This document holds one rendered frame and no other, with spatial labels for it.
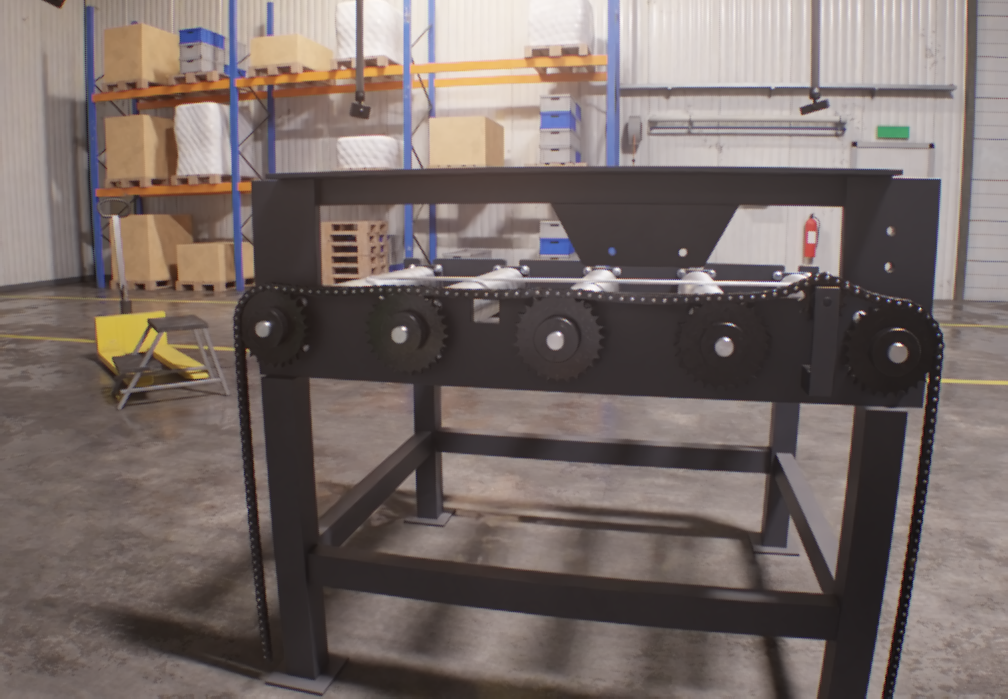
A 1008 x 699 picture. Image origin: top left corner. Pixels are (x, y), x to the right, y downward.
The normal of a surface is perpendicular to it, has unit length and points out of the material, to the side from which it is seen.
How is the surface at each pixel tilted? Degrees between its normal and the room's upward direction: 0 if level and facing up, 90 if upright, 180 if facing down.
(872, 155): 90
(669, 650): 0
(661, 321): 90
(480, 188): 90
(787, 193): 90
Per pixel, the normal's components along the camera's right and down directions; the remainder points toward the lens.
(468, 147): -0.22, 0.14
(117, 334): 0.65, 0.11
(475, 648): 0.00, -0.99
